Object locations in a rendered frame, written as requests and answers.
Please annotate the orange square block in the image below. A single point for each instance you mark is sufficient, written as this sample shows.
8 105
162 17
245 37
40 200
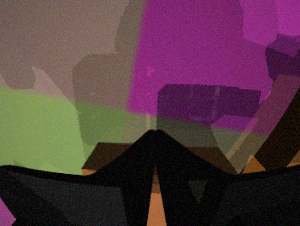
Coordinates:
105 153

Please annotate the orange rectangular bar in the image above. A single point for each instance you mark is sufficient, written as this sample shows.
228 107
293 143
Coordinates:
282 148

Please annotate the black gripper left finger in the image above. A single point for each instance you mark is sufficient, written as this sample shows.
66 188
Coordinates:
116 195

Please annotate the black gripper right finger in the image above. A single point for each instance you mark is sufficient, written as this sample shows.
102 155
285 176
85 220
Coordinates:
196 193

